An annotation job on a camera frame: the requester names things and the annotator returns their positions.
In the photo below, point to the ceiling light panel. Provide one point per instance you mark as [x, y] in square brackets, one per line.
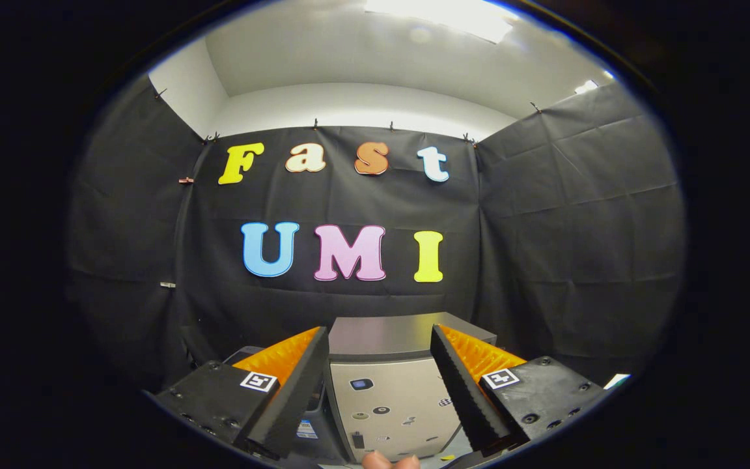
[443, 16]

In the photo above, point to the black backdrop cloth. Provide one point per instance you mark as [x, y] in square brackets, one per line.
[557, 221]

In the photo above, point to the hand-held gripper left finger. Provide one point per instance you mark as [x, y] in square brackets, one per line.
[297, 394]

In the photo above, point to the small ceiling light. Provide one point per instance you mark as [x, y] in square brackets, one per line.
[586, 86]

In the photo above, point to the dark grey washing machine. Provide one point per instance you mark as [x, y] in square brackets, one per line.
[319, 436]

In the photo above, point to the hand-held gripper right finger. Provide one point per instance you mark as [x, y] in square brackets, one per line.
[463, 394]

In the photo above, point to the grey cabinet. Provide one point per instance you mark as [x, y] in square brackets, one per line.
[388, 397]

